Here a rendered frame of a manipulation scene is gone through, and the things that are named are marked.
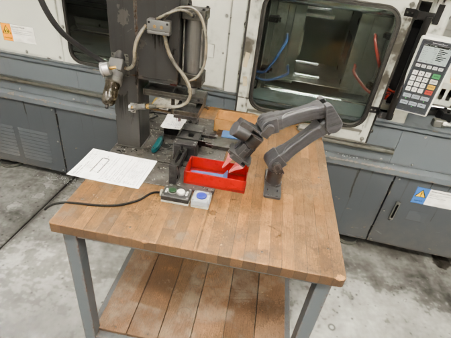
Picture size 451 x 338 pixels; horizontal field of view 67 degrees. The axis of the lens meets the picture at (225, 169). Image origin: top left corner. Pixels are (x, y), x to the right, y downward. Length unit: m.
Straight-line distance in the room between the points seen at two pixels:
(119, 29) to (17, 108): 1.58
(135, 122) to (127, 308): 0.89
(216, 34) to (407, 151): 1.29
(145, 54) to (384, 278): 2.01
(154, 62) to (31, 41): 1.32
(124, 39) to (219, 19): 0.73
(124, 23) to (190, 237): 0.82
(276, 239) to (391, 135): 1.20
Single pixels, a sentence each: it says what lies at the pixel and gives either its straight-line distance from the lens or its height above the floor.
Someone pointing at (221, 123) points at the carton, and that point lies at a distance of 1.77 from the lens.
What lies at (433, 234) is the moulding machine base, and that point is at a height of 0.26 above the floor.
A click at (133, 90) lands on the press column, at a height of 1.18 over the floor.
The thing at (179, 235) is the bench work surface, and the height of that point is 0.90.
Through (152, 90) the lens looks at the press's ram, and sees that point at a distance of 1.50.
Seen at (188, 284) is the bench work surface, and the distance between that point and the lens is 1.91.
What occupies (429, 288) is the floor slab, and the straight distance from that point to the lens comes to 2.70.
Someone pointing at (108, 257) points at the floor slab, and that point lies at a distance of 2.35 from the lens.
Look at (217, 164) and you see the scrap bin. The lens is 1.45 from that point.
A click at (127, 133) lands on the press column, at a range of 1.60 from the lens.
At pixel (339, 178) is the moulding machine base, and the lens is 2.32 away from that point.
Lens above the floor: 1.74
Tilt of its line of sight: 34 degrees down
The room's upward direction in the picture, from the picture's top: 7 degrees clockwise
